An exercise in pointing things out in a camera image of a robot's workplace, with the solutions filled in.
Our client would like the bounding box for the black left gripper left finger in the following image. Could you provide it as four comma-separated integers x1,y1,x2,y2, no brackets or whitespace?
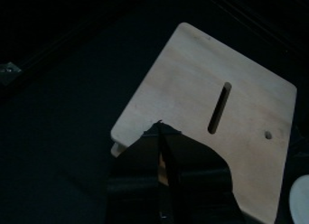
105,121,165,224

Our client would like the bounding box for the white round plate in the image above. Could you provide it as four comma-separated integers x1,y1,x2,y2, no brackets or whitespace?
288,173,309,224

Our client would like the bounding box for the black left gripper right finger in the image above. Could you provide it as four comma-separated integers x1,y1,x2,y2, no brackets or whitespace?
159,122,247,224

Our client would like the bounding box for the silver frame bracket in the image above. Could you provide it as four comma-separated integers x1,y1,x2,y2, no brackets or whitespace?
0,61,21,86

